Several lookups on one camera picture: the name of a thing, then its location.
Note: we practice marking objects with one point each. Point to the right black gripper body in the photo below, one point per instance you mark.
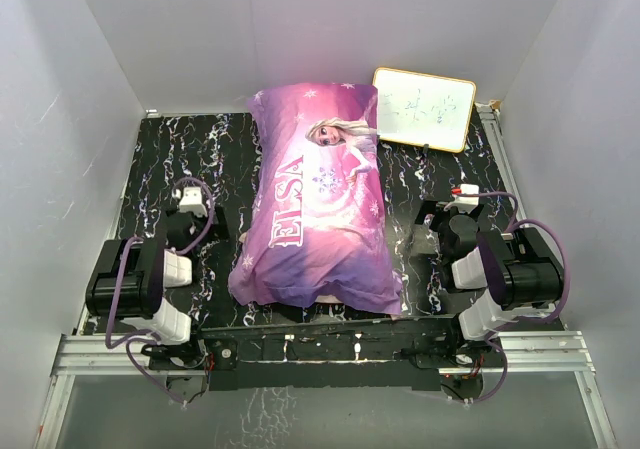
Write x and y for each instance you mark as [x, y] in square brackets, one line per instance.
[439, 223]

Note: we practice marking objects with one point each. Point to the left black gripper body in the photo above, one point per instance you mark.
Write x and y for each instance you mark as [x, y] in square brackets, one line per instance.
[217, 230]

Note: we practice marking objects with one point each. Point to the purple Elsa print pillowcase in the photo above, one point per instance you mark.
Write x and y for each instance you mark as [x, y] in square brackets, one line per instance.
[318, 217]

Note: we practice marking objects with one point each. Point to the white pillow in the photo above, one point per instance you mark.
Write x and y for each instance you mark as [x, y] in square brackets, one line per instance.
[327, 299]

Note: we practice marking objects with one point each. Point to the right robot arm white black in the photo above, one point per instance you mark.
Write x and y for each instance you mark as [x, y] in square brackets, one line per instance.
[515, 273]

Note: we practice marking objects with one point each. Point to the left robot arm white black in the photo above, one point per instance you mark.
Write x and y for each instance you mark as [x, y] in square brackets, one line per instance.
[128, 284]

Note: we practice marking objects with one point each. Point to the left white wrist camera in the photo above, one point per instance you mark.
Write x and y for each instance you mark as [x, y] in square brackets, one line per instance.
[192, 201]

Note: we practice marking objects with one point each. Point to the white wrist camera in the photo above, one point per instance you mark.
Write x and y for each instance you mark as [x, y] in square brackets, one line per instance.
[465, 197]
[192, 201]

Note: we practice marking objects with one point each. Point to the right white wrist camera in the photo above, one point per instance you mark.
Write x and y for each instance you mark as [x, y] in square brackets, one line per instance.
[465, 197]

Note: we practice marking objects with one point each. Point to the small whiteboard with orange frame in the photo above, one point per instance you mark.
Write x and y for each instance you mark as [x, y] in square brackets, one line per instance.
[422, 109]

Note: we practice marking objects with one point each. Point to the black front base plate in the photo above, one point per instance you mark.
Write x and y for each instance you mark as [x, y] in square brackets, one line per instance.
[375, 353]

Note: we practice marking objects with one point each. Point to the aluminium table frame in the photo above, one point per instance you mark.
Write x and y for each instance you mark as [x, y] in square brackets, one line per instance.
[537, 391]

